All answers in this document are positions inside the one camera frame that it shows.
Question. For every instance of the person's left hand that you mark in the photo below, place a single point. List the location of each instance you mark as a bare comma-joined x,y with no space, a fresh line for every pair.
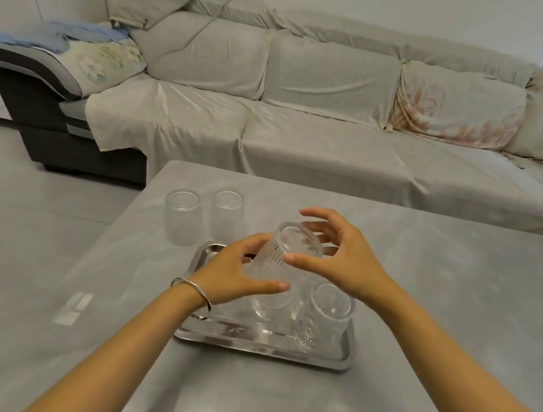
222,276

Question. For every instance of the person's right hand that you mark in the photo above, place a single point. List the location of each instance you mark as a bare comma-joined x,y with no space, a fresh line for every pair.
353,264

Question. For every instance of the person's right thumb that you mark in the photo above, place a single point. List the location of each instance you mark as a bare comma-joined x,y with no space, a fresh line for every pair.
304,262

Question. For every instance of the person's left thumb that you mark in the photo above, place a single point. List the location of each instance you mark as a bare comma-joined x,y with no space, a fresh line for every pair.
265,287

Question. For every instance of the ribbed clear drinking glass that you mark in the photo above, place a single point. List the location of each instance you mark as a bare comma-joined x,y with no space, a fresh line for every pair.
324,315
271,305
274,258

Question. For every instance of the person's right forearm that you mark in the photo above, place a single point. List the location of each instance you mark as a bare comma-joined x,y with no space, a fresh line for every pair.
452,382

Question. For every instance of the person's left forearm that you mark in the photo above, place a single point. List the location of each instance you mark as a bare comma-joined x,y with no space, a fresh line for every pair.
131,359

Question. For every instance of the stainless steel tray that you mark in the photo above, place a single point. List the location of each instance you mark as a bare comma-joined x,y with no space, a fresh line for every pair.
235,331

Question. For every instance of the smooth clear drinking glass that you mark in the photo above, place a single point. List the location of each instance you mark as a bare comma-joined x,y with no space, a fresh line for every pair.
226,217
182,219

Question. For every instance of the grey sofa cover cloth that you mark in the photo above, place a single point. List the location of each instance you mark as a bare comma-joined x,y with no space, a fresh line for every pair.
318,154

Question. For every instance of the grey sofa back cushion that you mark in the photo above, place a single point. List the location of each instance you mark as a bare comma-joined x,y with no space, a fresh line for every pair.
206,55
330,79

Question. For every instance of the pink floral sofa cushion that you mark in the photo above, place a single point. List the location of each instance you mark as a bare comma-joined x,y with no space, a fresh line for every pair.
456,108

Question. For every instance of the pale floral cloth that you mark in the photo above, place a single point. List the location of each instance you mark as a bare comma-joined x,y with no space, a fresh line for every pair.
103,64

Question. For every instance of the black and grey sofa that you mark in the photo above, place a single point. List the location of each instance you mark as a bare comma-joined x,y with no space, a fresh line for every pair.
31,102

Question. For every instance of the light blue cloth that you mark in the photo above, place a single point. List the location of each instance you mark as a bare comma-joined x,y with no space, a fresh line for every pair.
49,37

